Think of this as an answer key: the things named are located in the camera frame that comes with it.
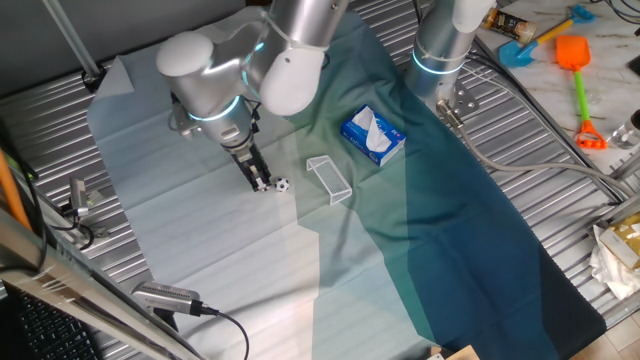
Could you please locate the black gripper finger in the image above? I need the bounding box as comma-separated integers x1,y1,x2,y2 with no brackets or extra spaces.
252,158,274,193
243,164,266,193

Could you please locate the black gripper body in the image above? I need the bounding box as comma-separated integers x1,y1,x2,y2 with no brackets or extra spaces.
228,143,264,175

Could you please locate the white mesh toy goal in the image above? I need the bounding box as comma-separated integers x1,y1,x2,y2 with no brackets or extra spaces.
305,154,354,207

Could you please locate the blue-green gradient tablecloth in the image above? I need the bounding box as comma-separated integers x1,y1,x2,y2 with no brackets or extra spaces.
86,9,609,360

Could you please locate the blue tissue box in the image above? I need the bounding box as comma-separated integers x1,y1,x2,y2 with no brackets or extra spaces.
339,103,407,168

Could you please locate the grey metal pole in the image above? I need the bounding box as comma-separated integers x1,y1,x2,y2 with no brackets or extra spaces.
42,0,109,94

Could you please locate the orange pole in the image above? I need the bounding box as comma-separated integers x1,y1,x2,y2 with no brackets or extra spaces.
0,149,34,231

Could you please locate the black keyboard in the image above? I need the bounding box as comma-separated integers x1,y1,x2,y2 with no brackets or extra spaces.
0,284,101,360

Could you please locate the wooden block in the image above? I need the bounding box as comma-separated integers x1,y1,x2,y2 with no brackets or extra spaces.
427,343,484,360

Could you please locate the blue toy shovel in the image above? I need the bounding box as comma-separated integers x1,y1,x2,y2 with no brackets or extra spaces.
498,3,597,69

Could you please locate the brown labelled jar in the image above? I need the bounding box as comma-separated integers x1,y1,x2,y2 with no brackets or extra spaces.
479,7,539,46

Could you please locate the crumpled white paper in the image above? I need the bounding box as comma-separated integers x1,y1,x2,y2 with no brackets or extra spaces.
588,223,640,301

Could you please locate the clear plastic bottle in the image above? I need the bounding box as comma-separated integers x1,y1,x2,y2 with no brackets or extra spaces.
607,108,640,150

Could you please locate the gold cardboard box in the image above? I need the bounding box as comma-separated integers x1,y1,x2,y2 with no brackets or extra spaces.
597,212,640,271

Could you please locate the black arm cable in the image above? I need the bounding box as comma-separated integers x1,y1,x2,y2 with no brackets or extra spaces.
247,97,264,136

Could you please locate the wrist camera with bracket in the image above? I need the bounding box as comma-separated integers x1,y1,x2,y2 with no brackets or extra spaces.
167,92,204,140

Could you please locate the black camera cable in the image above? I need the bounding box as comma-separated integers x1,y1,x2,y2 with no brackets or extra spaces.
192,299,251,360

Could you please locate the silver camera on stand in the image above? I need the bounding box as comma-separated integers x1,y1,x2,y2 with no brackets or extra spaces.
130,280,204,334

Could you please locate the small camera on mount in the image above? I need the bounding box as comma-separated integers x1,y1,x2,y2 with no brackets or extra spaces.
59,175,111,241

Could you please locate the grey conduit hose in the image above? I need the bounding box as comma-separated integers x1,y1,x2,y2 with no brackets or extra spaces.
435,98,639,199

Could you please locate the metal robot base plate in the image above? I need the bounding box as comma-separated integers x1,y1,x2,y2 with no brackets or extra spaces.
434,79,481,119

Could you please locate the wrapped aluminium frame bar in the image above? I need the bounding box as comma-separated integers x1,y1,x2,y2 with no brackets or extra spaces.
0,207,206,360

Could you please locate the orange toy shovel green handle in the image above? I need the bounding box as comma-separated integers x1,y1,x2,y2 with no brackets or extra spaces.
555,34,609,151

